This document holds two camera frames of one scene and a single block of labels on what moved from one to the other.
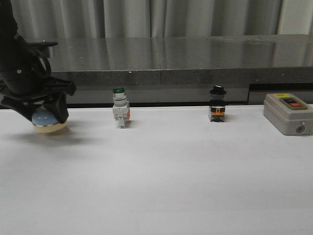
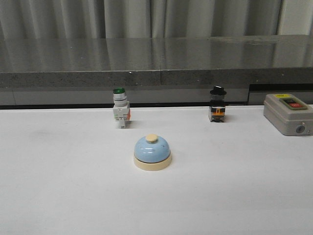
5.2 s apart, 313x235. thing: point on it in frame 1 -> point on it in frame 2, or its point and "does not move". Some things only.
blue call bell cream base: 43,120 -> 152,153
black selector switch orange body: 217,105 does not move
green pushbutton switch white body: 121,107 does not move
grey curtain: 65,19 does not move
